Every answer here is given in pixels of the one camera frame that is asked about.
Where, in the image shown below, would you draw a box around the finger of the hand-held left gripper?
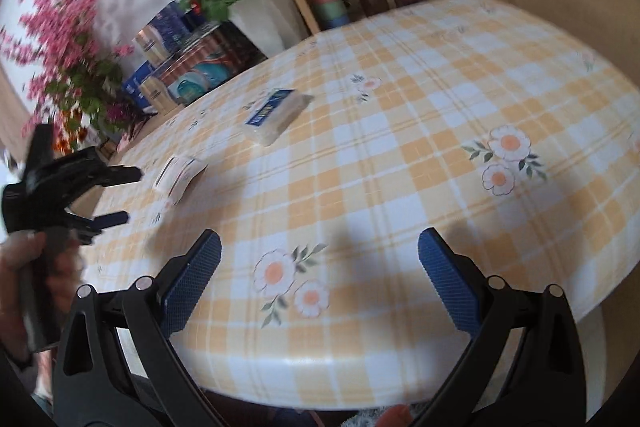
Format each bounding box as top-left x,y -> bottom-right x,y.
80,210 -> 130,234
95,164 -> 144,186

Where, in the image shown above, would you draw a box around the white printed sachet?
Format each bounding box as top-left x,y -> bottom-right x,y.
154,155 -> 208,198

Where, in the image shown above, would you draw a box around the striped box teal picture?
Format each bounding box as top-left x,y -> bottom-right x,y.
160,24 -> 268,105

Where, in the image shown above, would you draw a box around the person's right hand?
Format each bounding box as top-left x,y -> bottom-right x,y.
375,404 -> 413,427

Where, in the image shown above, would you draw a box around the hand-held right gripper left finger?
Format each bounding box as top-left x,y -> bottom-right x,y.
52,229 -> 226,427

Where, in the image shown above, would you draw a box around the tissue pack blue label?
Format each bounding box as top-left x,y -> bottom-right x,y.
243,87 -> 315,145

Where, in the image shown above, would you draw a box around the blue silver gift box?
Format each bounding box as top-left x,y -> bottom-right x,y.
134,4 -> 193,68
140,74 -> 181,112

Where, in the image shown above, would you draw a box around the person's left hand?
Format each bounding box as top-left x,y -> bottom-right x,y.
0,231 -> 83,360

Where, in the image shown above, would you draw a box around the white vase orange flowers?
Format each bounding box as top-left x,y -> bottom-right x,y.
52,107 -> 101,155

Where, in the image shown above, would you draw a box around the blue white carton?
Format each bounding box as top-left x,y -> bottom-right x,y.
122,62 -> 156,108

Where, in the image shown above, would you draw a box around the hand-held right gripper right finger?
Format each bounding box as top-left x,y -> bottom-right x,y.
415,228 -> 586,427

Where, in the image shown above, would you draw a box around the pink blossom artificial plant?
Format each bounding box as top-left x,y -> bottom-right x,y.
0,0 -> 136,152

